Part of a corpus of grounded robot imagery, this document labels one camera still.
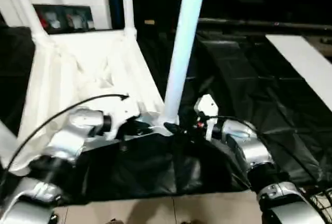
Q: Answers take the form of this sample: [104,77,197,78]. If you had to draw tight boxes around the white plastic table top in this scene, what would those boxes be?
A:
[6,27,180,177]

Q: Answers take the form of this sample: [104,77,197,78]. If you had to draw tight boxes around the white plastic table leg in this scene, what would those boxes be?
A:
[158,0,209,129]
[120,0,139,39]
[7,0,51,47]
[0,119,19,169]

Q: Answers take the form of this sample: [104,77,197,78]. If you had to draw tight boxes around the black plastic mat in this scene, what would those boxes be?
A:
[0,24,332,206]

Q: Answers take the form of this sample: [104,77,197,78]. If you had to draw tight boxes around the white paper sheet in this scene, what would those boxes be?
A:
[266,34,332,111]

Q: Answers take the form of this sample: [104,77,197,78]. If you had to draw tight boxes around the small bottles behind glass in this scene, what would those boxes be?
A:
[34,6,95,30]

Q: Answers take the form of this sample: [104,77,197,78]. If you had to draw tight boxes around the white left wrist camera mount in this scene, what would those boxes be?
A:
[103,94,142,142]

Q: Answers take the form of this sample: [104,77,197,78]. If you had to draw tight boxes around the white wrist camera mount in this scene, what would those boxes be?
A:
[103,94,142,142]
[194,94,219,143]

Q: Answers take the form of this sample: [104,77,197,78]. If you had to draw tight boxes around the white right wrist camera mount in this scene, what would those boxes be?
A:
[194,94,219,143]

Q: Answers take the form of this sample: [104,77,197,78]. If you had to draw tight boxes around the dark metal rail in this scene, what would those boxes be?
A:
[197,18,332,32]

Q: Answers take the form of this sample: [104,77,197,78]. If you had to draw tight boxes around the black floor cables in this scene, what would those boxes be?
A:
[306,183,332,219]

